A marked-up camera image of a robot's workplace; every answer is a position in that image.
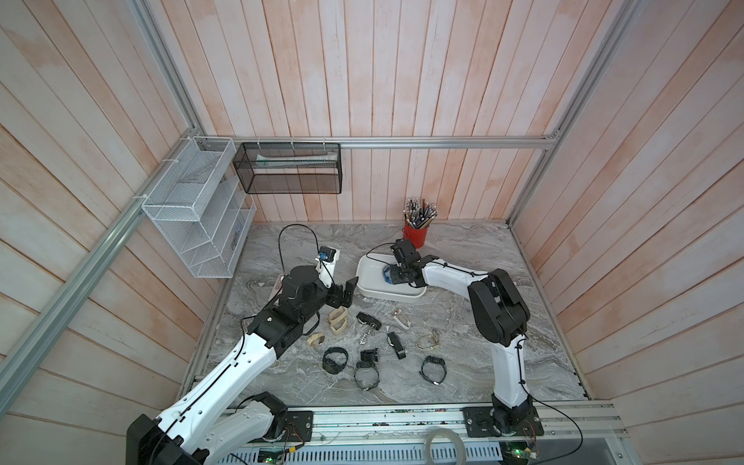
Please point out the bundle of coloured pencils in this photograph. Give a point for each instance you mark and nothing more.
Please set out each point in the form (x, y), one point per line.
(419, 213)

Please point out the black digital watch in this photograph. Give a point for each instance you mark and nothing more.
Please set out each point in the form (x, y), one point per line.
(434, 370)
(335, 360)
(366, 375)

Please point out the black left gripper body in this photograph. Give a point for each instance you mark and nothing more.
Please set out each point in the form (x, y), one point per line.
(333, 296)

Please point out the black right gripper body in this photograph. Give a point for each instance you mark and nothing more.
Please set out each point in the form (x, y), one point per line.
(398, 274)

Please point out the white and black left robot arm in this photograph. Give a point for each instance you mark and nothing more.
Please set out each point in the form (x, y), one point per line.
(196, 429)

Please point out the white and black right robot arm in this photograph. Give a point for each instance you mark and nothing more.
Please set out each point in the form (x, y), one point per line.
(501, 317)

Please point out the black watch with keychain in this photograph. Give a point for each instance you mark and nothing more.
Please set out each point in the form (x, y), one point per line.
(371, 323)

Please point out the red metal pencil bucket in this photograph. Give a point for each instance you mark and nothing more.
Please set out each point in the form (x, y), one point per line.
(416, 236)

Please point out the white tape roll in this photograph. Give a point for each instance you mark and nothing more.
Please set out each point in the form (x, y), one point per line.
(442, 445)

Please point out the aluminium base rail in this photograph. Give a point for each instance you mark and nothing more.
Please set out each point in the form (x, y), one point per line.
(575, 432)

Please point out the gold bracelet watch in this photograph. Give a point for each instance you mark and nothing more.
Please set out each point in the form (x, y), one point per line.
(430, 341)

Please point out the small beige strap watch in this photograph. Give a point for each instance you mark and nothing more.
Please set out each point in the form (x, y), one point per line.
(316, 340)

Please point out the black small watch upper middle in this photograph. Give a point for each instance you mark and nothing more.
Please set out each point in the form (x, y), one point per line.
(369, 355)

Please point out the white plastic storage box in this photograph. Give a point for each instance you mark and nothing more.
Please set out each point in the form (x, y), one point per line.
(372, 284)

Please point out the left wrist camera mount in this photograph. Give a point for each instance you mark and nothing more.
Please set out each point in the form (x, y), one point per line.
(326, 262)

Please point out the cream silicone watch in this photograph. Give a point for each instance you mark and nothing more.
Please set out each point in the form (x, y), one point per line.
(339, 320)

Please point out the blue translucent plastic watch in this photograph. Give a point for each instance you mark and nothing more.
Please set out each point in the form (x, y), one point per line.
(391, 274)

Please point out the black mesh wall basket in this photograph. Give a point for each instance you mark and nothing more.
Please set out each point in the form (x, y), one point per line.
(289, 168)

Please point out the white wire mesh shelf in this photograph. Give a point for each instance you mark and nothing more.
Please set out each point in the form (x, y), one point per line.
(199, 206)

